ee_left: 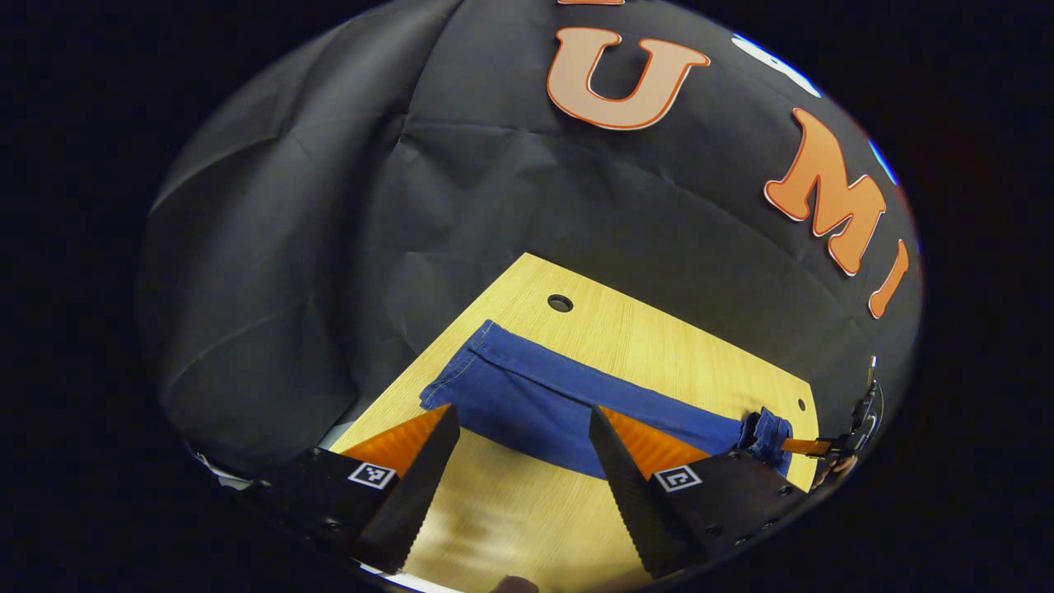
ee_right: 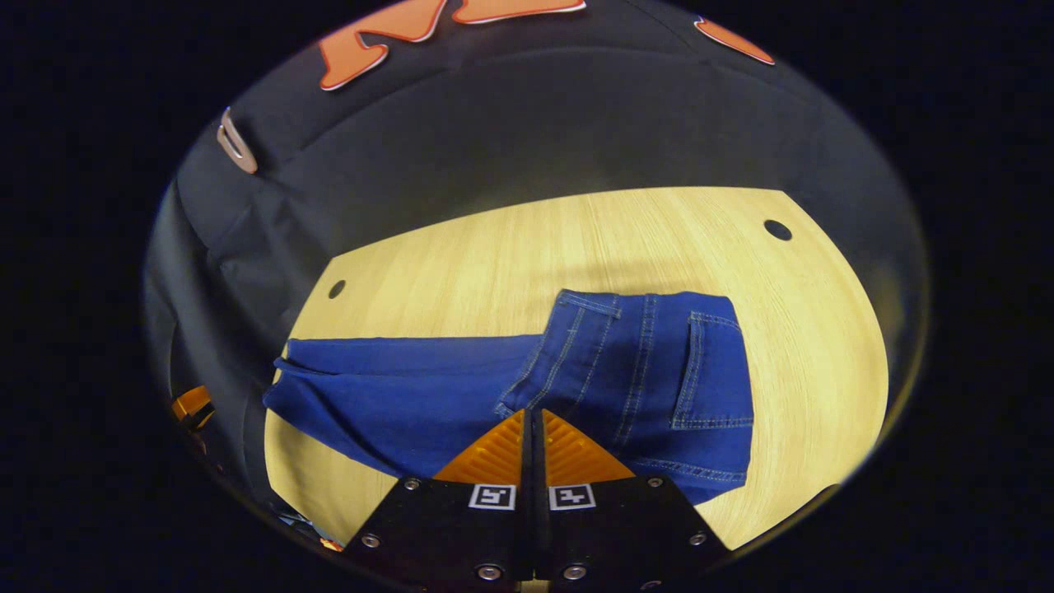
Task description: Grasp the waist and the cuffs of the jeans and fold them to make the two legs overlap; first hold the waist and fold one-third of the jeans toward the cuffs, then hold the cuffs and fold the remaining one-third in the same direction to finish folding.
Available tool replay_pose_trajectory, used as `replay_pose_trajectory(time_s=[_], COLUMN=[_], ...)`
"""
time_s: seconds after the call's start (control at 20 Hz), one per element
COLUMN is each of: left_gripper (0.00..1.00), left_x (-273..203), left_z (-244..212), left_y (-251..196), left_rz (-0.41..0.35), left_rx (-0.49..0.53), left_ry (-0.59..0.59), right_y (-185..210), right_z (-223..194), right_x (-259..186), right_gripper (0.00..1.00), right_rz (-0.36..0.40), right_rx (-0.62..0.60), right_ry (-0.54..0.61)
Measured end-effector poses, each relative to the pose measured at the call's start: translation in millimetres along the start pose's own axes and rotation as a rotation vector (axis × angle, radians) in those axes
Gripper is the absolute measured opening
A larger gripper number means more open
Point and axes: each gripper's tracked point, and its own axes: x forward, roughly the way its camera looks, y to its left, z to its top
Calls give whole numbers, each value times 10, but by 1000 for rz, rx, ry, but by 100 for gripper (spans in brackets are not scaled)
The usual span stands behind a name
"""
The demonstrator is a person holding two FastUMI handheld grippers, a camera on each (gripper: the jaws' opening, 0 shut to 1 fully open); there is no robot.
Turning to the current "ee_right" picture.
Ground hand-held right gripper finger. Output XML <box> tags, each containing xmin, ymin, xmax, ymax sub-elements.
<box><xmin>534</xmin><ymin>408</ymin><xmax>732</xmax><ymax>586</ymax></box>
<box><xmin>344</xmin><ymin>408</ymin><xmax>534</xmax><ymax>586</ymax></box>

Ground blue jeans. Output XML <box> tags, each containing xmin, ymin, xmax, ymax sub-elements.
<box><xmin>262</xmin><ymin>288</ymin><xmax>756</xmax><ymax>507</ymax></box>

